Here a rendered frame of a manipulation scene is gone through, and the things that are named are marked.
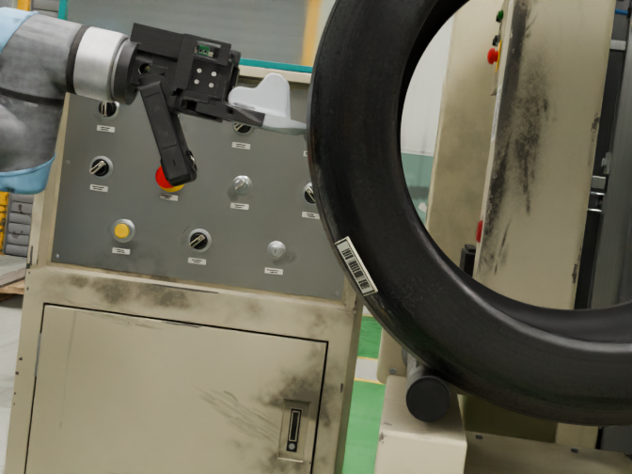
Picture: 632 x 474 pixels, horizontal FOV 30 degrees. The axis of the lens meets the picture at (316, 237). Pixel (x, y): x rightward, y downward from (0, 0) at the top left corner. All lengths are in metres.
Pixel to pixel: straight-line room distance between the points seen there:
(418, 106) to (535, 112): 9.09
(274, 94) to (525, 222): 0.44
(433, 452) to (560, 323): 0.31
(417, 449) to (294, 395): 0.75
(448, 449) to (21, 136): 0.55
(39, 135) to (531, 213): 0.63
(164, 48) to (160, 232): 0.76
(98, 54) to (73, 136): 0.77
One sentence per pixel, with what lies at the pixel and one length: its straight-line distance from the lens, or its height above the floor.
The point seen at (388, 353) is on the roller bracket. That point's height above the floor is 0.89.
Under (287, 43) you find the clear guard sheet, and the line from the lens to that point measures 1.95.
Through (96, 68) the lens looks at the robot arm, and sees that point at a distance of 1.27.
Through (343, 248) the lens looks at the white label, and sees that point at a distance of 1.15.
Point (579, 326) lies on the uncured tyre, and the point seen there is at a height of 0.97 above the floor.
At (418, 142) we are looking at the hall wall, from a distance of 10.62.
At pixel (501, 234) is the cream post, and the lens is 1.54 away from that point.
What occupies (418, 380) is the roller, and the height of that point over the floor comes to 0.92.
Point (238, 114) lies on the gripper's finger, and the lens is 1.23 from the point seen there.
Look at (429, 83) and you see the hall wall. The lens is 10.65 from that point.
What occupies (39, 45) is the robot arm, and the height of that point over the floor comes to 1.21.
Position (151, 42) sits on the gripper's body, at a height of 1.23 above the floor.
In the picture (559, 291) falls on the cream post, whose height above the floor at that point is 1.00.
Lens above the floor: 1.11
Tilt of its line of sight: 3 degrees down
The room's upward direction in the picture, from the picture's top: 7 degrees clockwise
